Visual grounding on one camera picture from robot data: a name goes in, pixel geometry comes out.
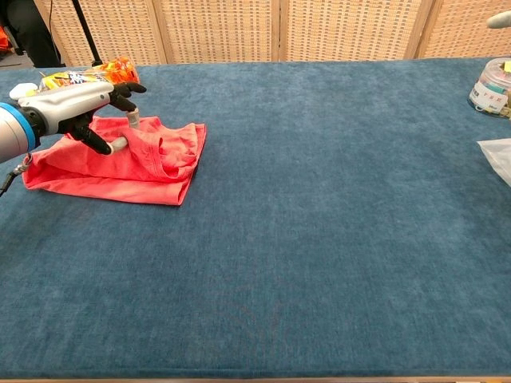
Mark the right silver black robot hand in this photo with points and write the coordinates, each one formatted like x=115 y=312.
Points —
x=501 y=20

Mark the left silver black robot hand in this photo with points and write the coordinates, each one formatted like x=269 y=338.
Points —
x=68 y=101

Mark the red t-shirt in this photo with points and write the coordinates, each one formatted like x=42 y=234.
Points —
x=131 y=175

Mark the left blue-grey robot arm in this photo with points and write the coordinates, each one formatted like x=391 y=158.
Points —
x=12 y=131

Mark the orange yellow drink bottle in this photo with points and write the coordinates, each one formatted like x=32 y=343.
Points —
x=116 y=72

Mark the black tripod stand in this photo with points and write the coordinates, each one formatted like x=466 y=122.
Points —
x=85 y=36

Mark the clear jar of clips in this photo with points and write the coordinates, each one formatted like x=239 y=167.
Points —
x=491 y=89

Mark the frosted bag with white cloth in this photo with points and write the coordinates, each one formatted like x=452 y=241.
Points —
x=499 y=157

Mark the wicker folding screen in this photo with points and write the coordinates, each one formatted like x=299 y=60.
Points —
x=219 y=32

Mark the blue table cloth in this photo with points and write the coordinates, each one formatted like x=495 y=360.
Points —
x=299 y=219

